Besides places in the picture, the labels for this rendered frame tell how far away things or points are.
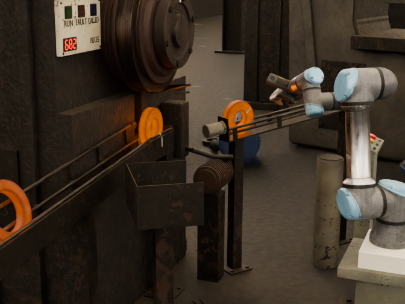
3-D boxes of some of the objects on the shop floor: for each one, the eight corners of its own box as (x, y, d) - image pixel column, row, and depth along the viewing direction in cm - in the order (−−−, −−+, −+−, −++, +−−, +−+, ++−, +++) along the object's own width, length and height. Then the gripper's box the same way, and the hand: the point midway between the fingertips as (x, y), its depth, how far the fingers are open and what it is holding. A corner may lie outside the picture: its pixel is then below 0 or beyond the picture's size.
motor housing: (191, 281, 316) (191, 164, 303) (209, 263, 336) (210, 152, 322) (218, 286, 311) (220, 167, 298) (235, 267, 331) (237, 155, 318)
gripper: (302, 101, 301) (277, 114, 320) (310, 85, 305) (285, 99, 324) (286, 88, 300) (262, 104, 318) (295, 73, 303) (270, 88, 322)
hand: (270, 97), depth 320 cm, fingers closed
